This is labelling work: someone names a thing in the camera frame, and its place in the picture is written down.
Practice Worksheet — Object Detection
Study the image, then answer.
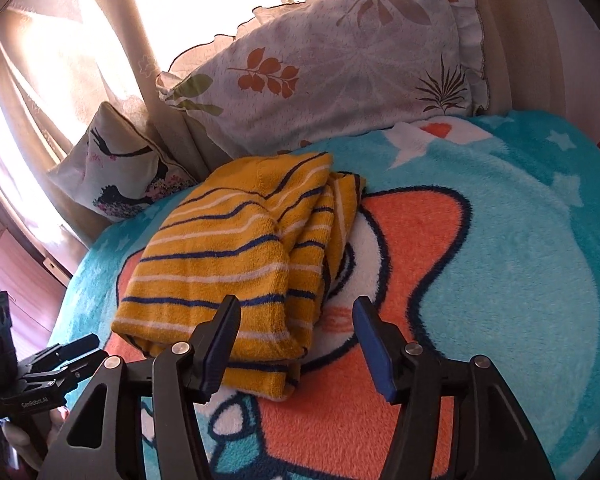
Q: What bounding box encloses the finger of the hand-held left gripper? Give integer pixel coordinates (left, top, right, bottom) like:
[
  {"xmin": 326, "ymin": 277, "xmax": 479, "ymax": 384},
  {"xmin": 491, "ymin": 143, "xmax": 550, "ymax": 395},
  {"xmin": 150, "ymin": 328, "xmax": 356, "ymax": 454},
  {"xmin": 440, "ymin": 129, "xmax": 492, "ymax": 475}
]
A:
[
  {"xmin": 27, "ymin": 350, "xmax": 112, "ymax": 386},
  {"xmin": 30, "ymin": 334, "xmax": 101, "ymax": 363}
]

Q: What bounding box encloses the yellow striped sweater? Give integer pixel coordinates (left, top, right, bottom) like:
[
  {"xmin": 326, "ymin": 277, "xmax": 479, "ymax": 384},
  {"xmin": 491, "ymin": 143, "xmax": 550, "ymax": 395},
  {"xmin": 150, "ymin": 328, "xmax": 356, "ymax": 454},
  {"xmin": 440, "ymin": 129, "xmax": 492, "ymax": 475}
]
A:
[{"xmin": 111, "ymin": 152, "xmax": 368, "ymax": 402}]

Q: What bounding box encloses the brown wooden furniture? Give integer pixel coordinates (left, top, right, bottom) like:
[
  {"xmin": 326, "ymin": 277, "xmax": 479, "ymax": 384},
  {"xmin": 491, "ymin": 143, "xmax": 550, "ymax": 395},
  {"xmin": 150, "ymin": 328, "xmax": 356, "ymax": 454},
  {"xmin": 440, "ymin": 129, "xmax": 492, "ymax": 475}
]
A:
[{"xmin": 0, "ymin": 227, "xmax": 75, "ymax": 361}]

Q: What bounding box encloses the turquoise star fleece blanket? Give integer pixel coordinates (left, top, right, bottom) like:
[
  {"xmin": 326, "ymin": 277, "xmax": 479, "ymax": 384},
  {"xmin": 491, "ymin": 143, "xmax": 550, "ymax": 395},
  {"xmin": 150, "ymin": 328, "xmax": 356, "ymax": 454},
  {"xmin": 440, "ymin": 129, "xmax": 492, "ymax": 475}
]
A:
[{"xmin": 47, "ymin": 110, "xmax": 600, "ymax": 480}]

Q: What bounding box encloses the white bird print pillow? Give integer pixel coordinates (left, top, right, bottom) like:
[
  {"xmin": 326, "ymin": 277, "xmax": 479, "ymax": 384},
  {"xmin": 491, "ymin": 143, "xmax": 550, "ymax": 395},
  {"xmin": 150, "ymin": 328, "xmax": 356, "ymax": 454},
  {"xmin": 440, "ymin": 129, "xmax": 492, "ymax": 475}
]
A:
[{"xmin": 47, "ymin": 101, "xmax": 197, "ymax": 223}]

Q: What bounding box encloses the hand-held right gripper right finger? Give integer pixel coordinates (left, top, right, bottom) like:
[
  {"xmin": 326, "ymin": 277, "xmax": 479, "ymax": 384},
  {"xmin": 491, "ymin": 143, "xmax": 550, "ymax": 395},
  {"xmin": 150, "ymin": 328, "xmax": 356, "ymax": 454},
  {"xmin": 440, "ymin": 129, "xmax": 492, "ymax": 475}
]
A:
[{"xmin": 352, "ymin": 296, "xmax": 556, "ymax": 480}]

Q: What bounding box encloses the white leaf print pillow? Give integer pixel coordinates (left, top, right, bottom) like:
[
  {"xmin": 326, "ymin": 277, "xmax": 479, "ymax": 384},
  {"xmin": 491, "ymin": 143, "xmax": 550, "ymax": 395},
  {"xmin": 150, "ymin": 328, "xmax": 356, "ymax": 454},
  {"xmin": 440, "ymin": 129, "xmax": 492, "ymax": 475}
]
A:
[{"xmin": 155, "ymin": 0, "xmax": 492, "ymax": 161}]

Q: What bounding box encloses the beige curtain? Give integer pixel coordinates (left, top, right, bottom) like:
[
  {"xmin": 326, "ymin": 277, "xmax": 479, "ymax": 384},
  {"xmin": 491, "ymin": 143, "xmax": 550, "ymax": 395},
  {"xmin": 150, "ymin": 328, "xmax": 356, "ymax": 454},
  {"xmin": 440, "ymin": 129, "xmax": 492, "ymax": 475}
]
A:
[{"xmin": 0, "ymin": 0, "xmax": 211, "ymax": 266}]

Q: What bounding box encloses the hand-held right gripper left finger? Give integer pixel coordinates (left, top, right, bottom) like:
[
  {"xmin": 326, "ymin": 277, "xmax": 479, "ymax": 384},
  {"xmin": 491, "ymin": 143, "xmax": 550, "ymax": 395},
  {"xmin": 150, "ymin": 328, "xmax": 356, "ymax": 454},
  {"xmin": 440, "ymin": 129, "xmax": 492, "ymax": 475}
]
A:
[{"xmin": 39, "ymin": 295, "xmax": 242, "ymax": 480}]

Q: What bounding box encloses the person's left hand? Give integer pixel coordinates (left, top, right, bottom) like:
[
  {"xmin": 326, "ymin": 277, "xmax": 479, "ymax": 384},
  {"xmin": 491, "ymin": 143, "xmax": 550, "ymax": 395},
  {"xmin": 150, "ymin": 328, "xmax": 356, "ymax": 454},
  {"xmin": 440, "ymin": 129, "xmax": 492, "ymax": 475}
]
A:
[{"xmin": 2, "ymin": 407, "xmax": 70, "ymax": 476}]

